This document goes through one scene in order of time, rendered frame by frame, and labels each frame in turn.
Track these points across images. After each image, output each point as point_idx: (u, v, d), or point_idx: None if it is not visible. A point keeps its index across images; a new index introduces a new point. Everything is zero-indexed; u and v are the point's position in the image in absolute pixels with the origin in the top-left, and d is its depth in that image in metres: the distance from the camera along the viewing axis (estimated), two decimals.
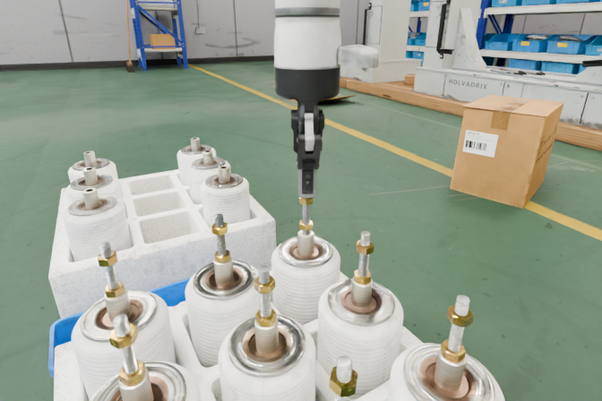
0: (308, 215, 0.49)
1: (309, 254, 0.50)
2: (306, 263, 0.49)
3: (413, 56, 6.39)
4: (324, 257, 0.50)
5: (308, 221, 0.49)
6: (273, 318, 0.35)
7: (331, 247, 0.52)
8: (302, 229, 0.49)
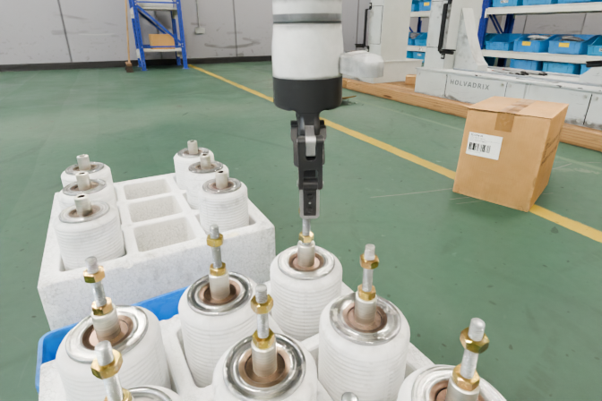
0: (308, 226, 0.47)
1: (309, 265, 0.48)
2: (306, 275, 0.46)
3: (413, 56, 6.36)
4: (326, 268, 0.47)
5: (308, 233, 0.47)
6: (271, 339, 0.32)
7: (332, 258, 0.49)
8: (301, 241, 0.47)
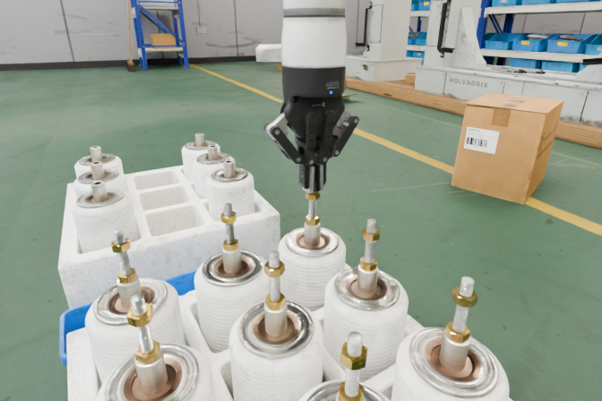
0: (313, 208, 0.51)
1: (314, 243, 0.51)
2: (311, 252, 0.50)
3: (413, 55, 6.40)
4: (330, 247, 0.51)
5: (314, 214, 0.51)
6: (282, 302, 0.36)
7: (337, 238, 0.53)
8: (317, 223, 0.51)
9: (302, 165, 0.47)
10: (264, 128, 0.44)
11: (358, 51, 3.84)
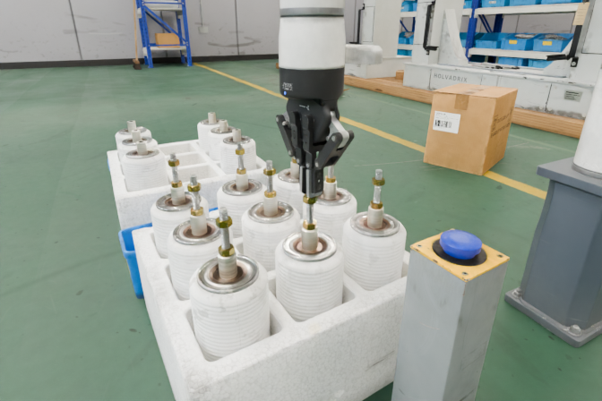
0: None
1: None
2: None
3: (408, 55, 6.63)
4: (290, 169, 0.78)
5: (296, 157, 0.74)
6: (274, 193, 0.59)
7: (280, 171, 0.77)
8: (292, 161, 0.74)
9: (301, 162, 0.48)
10: None
11: None
